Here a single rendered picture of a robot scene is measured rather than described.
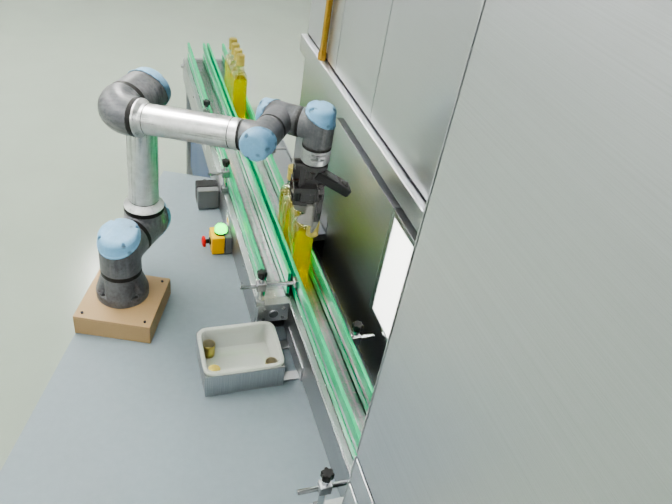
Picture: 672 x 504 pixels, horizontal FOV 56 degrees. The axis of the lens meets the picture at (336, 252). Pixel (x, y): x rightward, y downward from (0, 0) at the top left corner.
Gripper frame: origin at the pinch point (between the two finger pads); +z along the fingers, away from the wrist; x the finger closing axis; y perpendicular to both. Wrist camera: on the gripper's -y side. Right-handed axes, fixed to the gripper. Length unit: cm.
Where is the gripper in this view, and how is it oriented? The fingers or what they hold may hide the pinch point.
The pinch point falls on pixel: (313, 224)
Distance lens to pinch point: 172.9
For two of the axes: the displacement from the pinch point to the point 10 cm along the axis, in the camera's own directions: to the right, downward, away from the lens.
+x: 1.7, 6.3, -7.6
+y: -9.7, 0.0, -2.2
